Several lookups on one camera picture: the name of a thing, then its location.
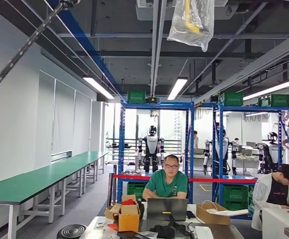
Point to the blue metal shelf rack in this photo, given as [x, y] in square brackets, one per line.
[220, 148]
[121, 148]

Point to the green top workbench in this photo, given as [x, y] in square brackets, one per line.
[91, 155]
[27, 184]

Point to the hanging hoist hook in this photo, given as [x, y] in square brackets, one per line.
[154, 115]

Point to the green plastic crate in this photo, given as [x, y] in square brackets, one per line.
[235, 193]
[280, 100]
[233, 99]
[251, 199]
[136, 97]
[135, 190]
[264, 101]
[234, 205]

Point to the silver black humanoid robot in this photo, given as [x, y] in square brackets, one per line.
[271, 153]
[226, 148]
[151, 145]

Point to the grey window railing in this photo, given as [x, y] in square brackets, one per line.
[172, 148]

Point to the long white light strip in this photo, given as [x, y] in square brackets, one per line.
[256, 114]
[270, 89]
[177, 88]
[98, 87]

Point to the grey metal parts pile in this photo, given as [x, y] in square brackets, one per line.
[130, 172]

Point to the white roller blind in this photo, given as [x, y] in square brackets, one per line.
[82, 122]
[63, 118]
[95, 125]
[45, 118]

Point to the red cloth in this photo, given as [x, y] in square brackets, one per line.
[128, 202]

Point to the dark grey laptop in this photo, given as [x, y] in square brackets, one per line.
[166, 209]

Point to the open orange cardboard box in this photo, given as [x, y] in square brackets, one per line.
[128, 221]

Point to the red barrier belt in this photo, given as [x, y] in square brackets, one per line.
[209, 180]

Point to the blue ceiling beam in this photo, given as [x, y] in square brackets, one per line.
[85, 43]

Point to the black phone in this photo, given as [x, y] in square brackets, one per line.
[190, 215]

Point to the clear bag yellow hoist controller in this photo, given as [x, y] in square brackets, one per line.
[191, 23]

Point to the red flat piece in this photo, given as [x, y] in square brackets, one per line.
[112, 227]

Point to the small printed card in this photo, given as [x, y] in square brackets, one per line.
[100, 225]

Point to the open brown cardboard box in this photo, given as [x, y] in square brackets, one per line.
[212, 216]

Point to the white flat box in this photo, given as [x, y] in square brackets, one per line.
[203, 232]

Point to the grey desk with laptops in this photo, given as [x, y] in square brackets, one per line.
[246, 158]

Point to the black ribbed round stool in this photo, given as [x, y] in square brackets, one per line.
[71, 231]

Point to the long white foam strip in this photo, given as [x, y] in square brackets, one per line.
[231, 212]

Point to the black braided hoist tether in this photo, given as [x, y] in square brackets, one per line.
[22, 50]

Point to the white table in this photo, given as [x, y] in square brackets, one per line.
[276, 224]

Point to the yellow black rail trolley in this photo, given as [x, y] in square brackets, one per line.
[152, 99]

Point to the grey double ceiling rail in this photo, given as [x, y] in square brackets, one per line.
[158, 46]

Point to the black chrome barrier post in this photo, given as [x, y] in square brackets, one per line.
[112, 188]

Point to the grey wall trunking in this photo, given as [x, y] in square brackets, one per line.
[61, 156]

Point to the grey overhead rail beam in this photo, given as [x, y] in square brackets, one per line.
[259, 62]

